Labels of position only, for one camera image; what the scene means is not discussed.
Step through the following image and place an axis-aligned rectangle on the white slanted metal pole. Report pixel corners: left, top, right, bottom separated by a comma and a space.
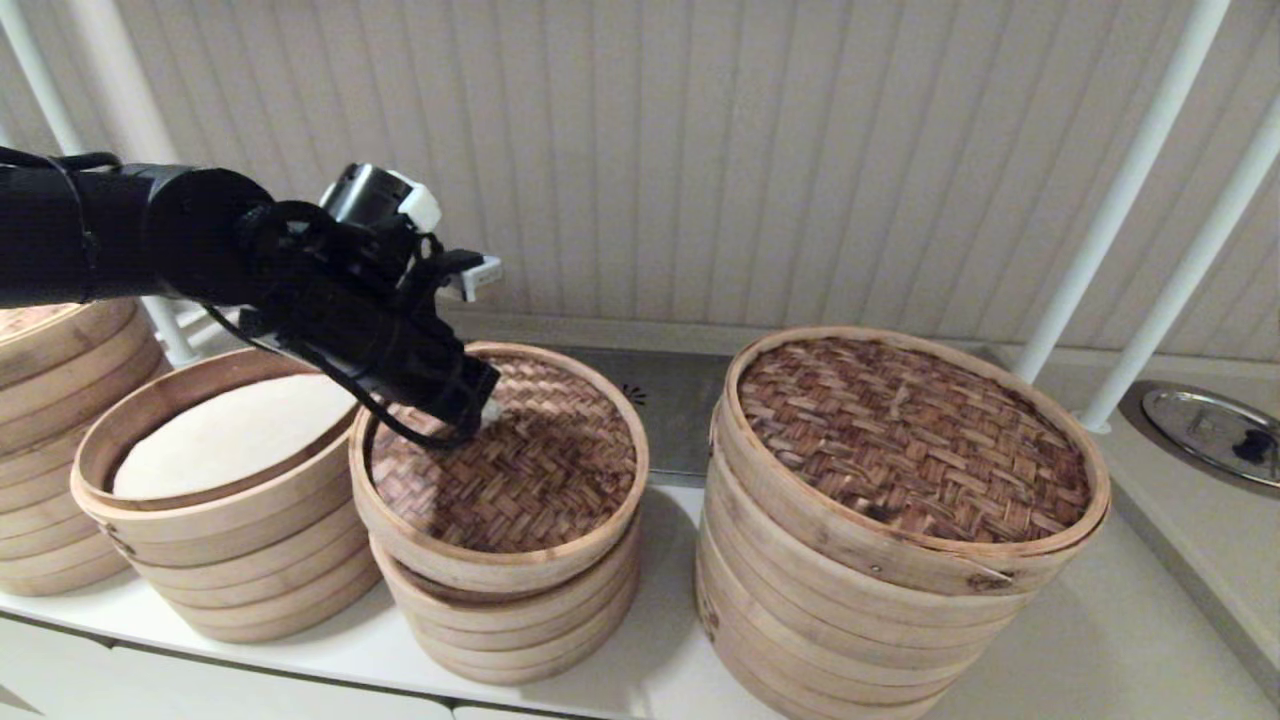
1078, 95, 1280, 436
1012, 0, 1236, 389
0, 0, 201, 369

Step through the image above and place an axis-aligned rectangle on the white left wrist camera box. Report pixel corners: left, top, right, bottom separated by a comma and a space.
440, 250, 503, 303

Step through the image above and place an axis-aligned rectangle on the large woven bamboo steamer lid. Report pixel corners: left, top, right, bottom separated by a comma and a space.
712, 326, 1111, 599

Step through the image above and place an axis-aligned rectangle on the round white steamer liner cloth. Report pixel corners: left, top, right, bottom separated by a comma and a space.
112, 372, 359, 501

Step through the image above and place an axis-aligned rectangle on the white cabinet door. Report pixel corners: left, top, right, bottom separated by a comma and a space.
0, 612, 116, 720

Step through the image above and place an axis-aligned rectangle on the wide bamboo steamer stack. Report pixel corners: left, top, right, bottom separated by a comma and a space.
695, 400, 1036, 720

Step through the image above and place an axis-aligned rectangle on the wide white column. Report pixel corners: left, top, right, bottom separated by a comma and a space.
65, 0, 249, 346

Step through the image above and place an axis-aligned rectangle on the small woven bamboo steamer lid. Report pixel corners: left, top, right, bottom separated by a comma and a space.
348, 342, 651, 596

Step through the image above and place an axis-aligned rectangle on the medium bamboo steamer stack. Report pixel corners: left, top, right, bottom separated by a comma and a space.
70, 347, 386, 644

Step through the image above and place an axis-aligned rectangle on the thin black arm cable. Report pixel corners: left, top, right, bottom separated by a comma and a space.
0, 148, 126, 173

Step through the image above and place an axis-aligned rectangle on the short bamboo steamer stack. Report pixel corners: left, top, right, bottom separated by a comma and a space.
370, 530, 643, 686

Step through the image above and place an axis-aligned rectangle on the tall bamboo steamer stack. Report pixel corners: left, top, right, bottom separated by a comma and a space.
0, 335, 173, 598

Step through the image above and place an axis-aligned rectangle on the round stainless steel lid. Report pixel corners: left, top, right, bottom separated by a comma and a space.
1140, 388, 1280, 489

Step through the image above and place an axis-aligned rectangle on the black braided cable white plug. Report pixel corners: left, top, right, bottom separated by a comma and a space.
390, 183, 446, 301

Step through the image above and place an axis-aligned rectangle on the black cylinder motor white cap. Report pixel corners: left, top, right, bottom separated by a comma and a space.
318, 163, 443, 246

